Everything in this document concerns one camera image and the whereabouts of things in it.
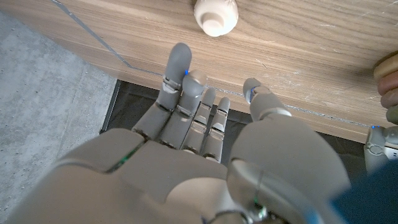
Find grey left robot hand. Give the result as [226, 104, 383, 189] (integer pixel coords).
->
[363, 126, 398, 175]

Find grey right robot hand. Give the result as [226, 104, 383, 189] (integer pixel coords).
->
[4, 42, 351, 224]

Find green hanoi disc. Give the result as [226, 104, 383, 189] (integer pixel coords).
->
[385, 104, 398, 126]

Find dusty pink hanoi disc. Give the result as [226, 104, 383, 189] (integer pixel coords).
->
[381, 88, 398, 110]

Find coral red hanoi disc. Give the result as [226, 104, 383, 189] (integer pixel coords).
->
[377, 70, 398, 96]

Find small beige hanoi disc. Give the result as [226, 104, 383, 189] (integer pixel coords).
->
[193, 0, 239, 37]

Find large orange hanoi disc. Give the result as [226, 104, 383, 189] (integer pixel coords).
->
[373, 53, 398, 83]

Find blue connector plug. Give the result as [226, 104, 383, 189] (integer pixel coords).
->
[329, 160, 398, 224]

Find black backdrop curtain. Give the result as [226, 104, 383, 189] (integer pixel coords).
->
[99, 79, 374, 184]

